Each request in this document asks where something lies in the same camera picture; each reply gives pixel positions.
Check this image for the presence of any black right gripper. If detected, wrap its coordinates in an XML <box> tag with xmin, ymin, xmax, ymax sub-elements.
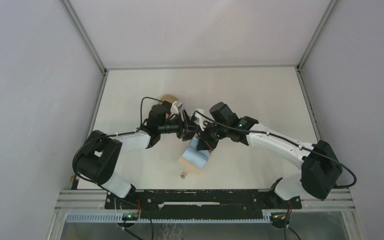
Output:
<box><xmin>196</xmin><ymin>119</ymin><xmax>229</xmax><ymax>151</ymax></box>

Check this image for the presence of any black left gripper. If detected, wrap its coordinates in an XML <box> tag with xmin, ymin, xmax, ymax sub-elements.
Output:
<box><xmin>158</xmin><ymin>110</ymin><xmax>198</xmax><ymax>142</ymax></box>

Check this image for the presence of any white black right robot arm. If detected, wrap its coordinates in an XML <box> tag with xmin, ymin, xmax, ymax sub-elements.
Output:
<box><xmin>191</xmin><ymin>102</ymin><xmax>343</xmax><ymax>208</ymax></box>

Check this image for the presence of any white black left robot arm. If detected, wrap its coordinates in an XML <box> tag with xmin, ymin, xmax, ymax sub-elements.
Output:
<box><xmin>72</xmin><ymin>109</ymin><xmax>206</xmax><ymax>209</ymax></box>

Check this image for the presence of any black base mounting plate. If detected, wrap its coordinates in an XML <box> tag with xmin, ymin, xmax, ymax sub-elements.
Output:
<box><xmin>104</xmin><ymin>189</ymin><xmax>303</xmax><ymax>210</ymax></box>

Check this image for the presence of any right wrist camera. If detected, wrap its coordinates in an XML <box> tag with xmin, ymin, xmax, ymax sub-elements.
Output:
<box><xmin>193</xmin><ymin>108</ymin><xmax>206</xmax><ymax>131</ymax></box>

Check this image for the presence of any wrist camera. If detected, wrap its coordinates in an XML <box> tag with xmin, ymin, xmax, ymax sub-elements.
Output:
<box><xmin>193</xmin><ymin>108</ymin><xmax>206</xmax><ymax>131</ymax></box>
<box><xmin>170</xmin><ymin>100</ymin><xmax>183</xmax><ymax>115</ymax></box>

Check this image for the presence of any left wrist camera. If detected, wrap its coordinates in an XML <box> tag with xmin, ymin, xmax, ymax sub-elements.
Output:
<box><xmin>170</xmin><ymin>100</ymin><xmax>183</xmax><ymax>115</ymax></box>

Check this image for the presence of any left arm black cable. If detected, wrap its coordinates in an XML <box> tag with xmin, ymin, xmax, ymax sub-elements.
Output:
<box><xmin>71</xmin><ymin>96</ymin><xmax>166</xmax><ymax>186</ymax></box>

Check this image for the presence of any aluminium frame rail back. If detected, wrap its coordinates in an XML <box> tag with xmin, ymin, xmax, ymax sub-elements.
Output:
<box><xmin>106</xmin><ymin>64</ymin><xmax>298</xmax><ymax>72</ymax></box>

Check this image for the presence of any aluminium frame rail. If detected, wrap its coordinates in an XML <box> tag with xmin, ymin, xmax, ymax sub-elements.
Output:
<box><xmin>295</xmin><ymin>0</ymin><xmax>341</xmax><ymax>132</ymax></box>
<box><xmin>106</xmin><ymin>64</ymin><xmax>298</xmax><ymax>72</ymax></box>
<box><xmin>60</xmin><ymin>0</ymin><xmax>108</xmax><ymax>140</ymax></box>

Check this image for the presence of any aluminium frame rail left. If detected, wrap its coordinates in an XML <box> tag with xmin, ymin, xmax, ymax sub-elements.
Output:
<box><xmin>60</xmin><ymin>0</ymin><xmax>108</xmax><ymax>140</ymax></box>

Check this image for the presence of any white slotted cable duct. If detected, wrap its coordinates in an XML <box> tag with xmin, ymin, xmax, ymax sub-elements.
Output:
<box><xmin>65</xmin><ymin>212</ymin><xmax>273</xmax><ymax>224</ymax></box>

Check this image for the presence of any front aluminium rail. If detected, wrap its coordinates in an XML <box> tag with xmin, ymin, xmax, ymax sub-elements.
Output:
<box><xmin>54</xmin><ymin>189</ymin><xmax>356</xmax><ymax>212</ymax></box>

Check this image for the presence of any aluminium frame rail right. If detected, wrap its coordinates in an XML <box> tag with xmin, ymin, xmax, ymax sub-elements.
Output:
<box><xmin>295</xmin><ymin>0</ymin><xmax>341</xmax><ymax>132</ymax></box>

